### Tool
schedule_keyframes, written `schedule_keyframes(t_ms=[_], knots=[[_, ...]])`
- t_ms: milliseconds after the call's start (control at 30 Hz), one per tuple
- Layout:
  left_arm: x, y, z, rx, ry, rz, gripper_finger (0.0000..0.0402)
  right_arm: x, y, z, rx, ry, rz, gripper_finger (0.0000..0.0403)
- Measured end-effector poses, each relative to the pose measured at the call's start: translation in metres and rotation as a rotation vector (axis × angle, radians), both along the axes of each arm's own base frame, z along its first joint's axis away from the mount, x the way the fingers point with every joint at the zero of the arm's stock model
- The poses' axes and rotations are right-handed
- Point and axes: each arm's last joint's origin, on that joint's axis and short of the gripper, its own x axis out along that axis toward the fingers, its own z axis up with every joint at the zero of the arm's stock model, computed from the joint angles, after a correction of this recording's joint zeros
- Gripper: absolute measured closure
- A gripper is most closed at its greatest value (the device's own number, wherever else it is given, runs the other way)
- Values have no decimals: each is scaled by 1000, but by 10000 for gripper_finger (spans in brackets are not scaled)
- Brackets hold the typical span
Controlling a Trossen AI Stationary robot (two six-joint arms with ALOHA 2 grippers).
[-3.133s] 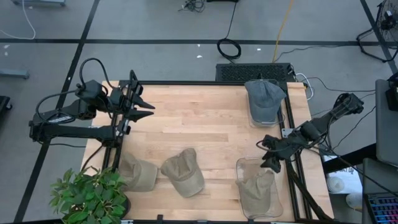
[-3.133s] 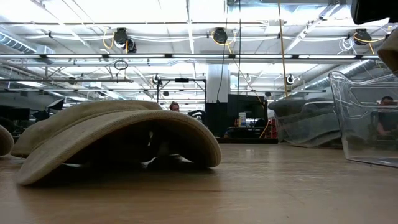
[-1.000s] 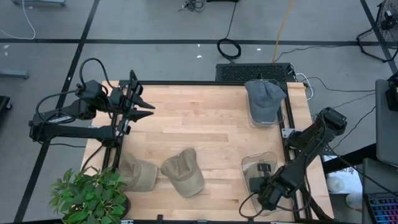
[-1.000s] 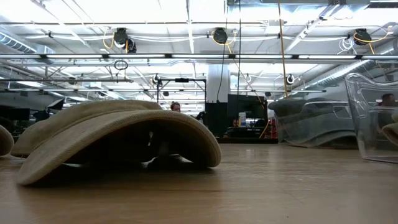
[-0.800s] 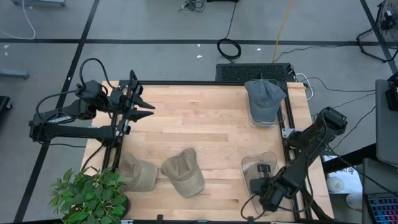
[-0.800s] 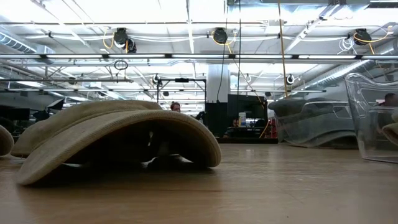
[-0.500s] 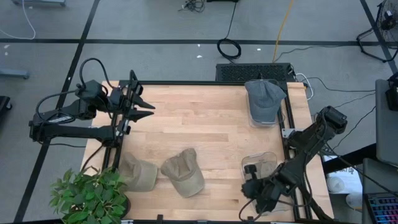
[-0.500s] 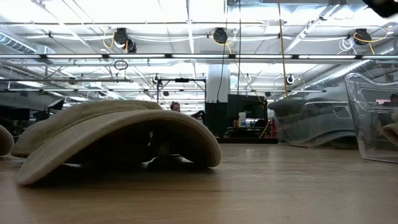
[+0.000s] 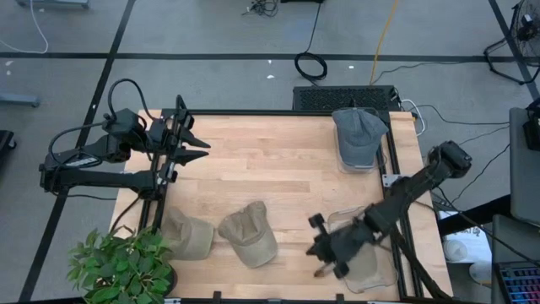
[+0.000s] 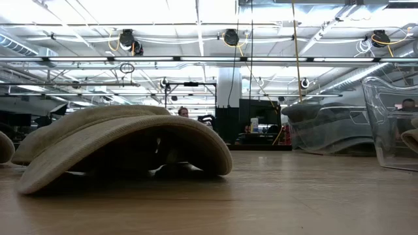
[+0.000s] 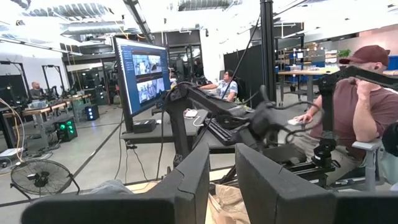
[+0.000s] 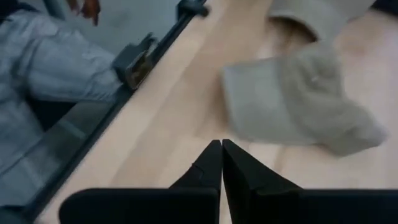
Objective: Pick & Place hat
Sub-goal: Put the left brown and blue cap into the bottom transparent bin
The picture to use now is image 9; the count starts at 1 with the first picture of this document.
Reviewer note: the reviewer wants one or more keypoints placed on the green leafy plant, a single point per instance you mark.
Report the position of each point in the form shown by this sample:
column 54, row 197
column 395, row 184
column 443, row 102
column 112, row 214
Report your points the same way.
column 122, row 270

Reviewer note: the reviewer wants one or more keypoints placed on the blue-grey baseball cap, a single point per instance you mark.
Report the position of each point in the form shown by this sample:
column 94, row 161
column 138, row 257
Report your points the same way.
column 358, row 135

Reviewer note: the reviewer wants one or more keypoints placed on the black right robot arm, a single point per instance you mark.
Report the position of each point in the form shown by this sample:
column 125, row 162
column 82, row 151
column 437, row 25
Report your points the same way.
column 413, row 186

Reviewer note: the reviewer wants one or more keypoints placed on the black support beam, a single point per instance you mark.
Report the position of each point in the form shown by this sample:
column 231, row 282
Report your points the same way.
column 472, row 217

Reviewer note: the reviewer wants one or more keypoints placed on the grey furniture foot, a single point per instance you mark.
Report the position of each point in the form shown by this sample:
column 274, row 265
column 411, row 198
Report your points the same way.
column 19, row 100

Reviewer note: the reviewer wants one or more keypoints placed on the black standing fan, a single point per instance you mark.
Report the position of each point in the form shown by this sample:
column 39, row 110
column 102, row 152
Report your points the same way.
column 527, row 25

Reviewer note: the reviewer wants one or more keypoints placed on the clear plastic bin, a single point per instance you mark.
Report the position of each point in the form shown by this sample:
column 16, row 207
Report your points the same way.
column 356, row 170
column 341, row 217

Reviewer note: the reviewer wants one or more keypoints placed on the grey desk top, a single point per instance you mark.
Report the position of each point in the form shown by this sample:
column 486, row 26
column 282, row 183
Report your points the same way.
column 523, row 177

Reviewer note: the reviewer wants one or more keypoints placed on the black plant pot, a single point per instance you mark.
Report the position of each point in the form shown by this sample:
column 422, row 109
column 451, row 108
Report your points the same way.
column 173, row 280

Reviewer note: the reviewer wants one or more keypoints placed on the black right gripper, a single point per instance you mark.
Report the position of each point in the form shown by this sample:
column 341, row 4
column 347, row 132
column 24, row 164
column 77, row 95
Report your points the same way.
column 346, row 242

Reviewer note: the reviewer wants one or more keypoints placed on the black aluminium rig frame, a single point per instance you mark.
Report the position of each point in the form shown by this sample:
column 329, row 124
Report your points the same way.
column 274, row 112

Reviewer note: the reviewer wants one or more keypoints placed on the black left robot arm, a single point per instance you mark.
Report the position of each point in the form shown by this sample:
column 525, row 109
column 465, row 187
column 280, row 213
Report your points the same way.
column 105, row 179

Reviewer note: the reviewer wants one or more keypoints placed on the white bag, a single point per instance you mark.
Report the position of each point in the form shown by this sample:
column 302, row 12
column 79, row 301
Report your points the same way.
column 468, row 245

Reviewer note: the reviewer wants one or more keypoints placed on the black desk device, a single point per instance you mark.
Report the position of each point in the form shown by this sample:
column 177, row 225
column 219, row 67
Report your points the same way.
column 532, row 131

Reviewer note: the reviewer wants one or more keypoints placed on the grey furniture base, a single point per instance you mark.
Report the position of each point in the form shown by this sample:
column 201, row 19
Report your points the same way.
column 52, row 3

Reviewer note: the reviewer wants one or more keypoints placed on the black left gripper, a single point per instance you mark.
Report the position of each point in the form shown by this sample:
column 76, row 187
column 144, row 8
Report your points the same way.
column 162, row 135

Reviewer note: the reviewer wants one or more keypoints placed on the backlit rainbow keyboard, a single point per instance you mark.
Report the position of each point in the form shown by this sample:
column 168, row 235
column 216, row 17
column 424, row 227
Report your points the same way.
column 521, row 285

